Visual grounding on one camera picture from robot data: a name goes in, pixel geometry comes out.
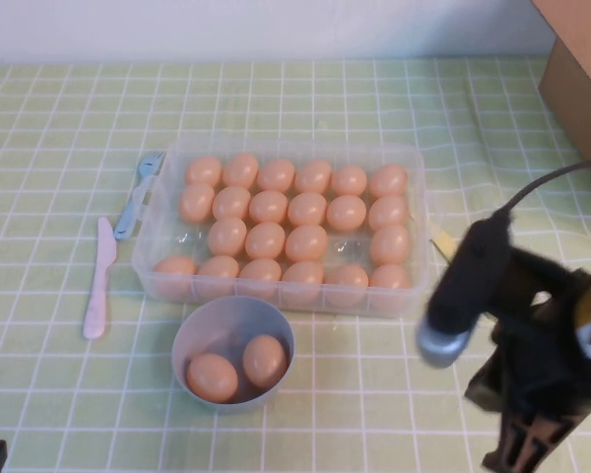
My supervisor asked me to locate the yellow plastic knife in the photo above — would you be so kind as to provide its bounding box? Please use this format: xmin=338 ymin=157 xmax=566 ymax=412
xmin=432 ymin=231 xmax=458 ymax=260

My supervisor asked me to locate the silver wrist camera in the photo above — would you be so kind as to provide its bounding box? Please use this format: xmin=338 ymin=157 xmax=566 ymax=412
xmin=415 ymin=216 xmax=516 ymax=370

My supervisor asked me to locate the black camera cable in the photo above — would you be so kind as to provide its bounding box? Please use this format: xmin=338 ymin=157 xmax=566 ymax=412
xmin=504 ymin=155 xmax=591 ymax=218

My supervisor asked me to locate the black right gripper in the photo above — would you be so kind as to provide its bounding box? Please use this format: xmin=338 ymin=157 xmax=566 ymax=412
xmin=465 ymin=250 xmax=591 ymax=473

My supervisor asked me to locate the green checked tablecloth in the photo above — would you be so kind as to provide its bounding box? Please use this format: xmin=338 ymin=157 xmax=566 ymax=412
xmin=0 ymin=57 xmax=591 ymax=473

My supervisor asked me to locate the brown cardboard box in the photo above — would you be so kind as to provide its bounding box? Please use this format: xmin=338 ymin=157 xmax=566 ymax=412
xmin=531 ymin=0 xmax=591 ymax=218

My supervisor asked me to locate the clear plastic egg box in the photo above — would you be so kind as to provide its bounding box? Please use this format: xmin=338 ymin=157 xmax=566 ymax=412
xmin=130 ymin=137 xmax=430 ymax=316

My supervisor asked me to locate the blue plastic bowl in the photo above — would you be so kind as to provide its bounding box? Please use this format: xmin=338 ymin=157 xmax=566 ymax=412
xmin=170 ymin=295 xmax=296 ymax=414

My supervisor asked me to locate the blue plastic fork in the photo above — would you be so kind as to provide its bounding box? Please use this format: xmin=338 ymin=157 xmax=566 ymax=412
xmin=112 ymin=150 xmax=167 ymax=241

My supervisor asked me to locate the pink plastic knife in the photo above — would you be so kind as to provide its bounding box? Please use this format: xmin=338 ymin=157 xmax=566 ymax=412
xmin=82 ymin=216 xmax=119 ymax=340

